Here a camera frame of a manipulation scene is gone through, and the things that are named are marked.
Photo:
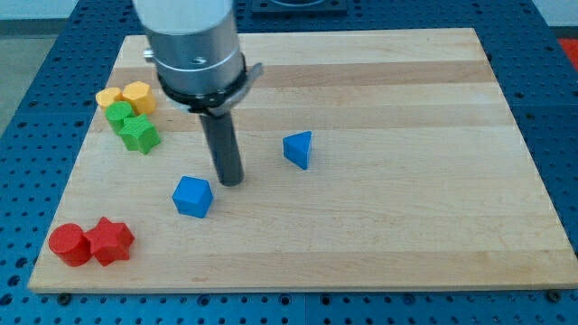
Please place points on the blue cube block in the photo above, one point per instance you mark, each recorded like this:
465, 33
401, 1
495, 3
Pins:
192, 197

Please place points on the yellow pentagon block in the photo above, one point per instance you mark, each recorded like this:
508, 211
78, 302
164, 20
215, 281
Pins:
108, 96

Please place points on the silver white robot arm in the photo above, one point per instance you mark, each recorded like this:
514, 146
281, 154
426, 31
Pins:
202, 70

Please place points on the light wooden board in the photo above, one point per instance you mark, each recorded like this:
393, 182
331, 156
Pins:
419, 179

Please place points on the yellow hexagon block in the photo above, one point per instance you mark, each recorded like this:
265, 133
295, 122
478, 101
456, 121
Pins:
140, 96

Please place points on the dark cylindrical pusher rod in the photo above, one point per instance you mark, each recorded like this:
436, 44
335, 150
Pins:
222, 141

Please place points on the green star block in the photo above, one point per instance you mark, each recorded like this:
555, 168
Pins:
139, 134

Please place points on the red star block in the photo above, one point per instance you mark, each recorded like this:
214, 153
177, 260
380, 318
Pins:
110, 241

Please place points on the blue triangular prism block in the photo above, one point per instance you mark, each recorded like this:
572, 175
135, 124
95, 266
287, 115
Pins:
297, 149

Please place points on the red cylinder block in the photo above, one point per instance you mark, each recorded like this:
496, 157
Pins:
70, 245

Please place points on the green cylinder block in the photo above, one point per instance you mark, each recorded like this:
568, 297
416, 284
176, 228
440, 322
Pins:
117, 113

